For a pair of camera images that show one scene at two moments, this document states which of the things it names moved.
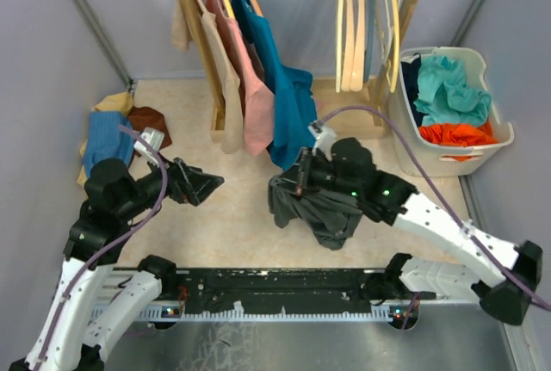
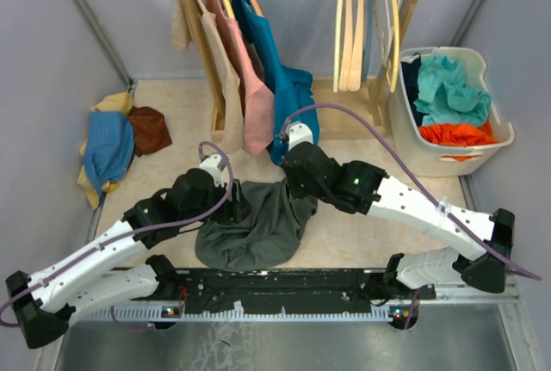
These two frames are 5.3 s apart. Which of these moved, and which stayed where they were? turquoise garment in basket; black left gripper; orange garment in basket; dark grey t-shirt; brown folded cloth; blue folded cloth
Moved: black left gripper; dark grey t-shirt
Stayed: orange garment in basket; brown folded cloth; blue folded cloth; turquoise garment in basket
